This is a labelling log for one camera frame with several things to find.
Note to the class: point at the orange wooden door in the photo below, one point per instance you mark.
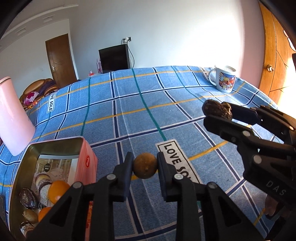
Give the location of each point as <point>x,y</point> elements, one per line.
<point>278,71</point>

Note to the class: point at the small orange tangerine left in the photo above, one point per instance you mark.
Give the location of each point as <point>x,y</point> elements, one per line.
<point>43,213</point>

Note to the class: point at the wall power socket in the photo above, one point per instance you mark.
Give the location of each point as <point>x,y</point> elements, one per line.
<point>126,40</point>

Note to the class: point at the pink electric kettle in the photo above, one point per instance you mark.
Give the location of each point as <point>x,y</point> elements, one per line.
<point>17,130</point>

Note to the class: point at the pink biscuit tin box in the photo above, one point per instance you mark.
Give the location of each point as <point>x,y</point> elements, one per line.
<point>85,172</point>

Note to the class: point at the large front orange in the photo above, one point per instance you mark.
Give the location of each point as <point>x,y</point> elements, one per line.
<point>57,190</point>

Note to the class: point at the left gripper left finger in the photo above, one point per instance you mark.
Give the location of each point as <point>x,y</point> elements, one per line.
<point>67,219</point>

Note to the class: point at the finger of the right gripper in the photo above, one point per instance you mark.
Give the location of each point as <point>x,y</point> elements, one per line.
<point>248,145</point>
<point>273,120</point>

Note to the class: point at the striped cake roll slice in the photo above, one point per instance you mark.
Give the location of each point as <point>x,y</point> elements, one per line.
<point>26,228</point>

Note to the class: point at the black television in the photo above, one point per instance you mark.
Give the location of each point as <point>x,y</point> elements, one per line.
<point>114,58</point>

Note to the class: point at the pink floral cushion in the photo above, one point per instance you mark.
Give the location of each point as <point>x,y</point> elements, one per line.
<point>31,96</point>

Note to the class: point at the brown wooden door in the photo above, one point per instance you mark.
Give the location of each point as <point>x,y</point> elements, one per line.
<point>60,60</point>

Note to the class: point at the colourful printed ceramic mug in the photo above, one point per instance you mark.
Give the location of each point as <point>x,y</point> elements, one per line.
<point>223,78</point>

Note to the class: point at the printed paper leaflet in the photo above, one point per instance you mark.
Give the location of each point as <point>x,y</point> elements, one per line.
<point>57,167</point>

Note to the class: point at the small brown round fruit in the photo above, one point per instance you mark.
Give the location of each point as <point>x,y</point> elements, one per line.
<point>145,165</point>

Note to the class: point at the blue plaid tablecloth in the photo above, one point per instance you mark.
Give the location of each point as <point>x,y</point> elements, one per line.
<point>150,110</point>

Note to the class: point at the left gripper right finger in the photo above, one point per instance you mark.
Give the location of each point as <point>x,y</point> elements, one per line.
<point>204,211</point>

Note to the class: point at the right hand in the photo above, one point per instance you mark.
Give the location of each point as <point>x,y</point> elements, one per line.
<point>270,208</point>

